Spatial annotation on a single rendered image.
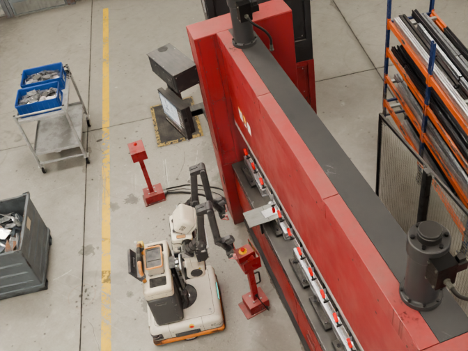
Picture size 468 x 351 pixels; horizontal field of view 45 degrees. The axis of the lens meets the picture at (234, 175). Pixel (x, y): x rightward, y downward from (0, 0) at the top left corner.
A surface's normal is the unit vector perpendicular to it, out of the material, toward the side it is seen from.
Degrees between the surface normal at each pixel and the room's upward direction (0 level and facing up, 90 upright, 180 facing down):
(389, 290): 0
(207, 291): 0
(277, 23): 90
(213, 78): 90
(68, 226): 0
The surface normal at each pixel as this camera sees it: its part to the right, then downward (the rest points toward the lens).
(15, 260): 0.16, 0.68
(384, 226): -0.15, -0.70
